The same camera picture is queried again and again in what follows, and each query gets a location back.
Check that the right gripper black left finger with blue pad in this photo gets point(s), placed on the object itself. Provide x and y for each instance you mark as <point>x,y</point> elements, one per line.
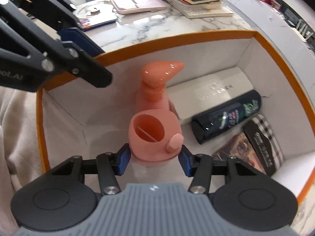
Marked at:
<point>107,166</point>

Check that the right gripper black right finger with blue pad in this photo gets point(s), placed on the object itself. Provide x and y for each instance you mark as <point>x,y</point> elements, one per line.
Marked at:
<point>202,167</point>

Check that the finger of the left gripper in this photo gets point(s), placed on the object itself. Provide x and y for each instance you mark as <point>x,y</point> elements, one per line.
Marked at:
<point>88,69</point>

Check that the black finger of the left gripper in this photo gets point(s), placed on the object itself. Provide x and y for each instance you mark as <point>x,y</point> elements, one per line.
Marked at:
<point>57,14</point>

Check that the dark shampoo bottle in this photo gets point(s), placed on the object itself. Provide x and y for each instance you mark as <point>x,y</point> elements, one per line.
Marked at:
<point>217,120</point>

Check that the illustrated tin card case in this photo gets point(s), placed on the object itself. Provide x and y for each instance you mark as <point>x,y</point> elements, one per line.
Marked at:
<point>240,147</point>

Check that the pink soap dispenser set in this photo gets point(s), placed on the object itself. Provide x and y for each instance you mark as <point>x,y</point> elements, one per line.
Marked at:
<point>155,135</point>

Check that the plaid glasses case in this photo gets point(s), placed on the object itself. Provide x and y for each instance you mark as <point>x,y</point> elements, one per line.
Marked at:
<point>260,135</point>

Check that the orange storage box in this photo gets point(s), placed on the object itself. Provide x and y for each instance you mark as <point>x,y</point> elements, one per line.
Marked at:
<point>76,118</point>

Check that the white long box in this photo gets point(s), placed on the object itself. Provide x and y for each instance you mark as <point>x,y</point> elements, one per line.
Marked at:
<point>201,94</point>

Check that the pink compartment tray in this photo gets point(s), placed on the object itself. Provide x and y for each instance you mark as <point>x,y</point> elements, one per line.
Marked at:
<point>125,7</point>

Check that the white cloth blanket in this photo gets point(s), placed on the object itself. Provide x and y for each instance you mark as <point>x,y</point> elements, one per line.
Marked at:
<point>20,155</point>

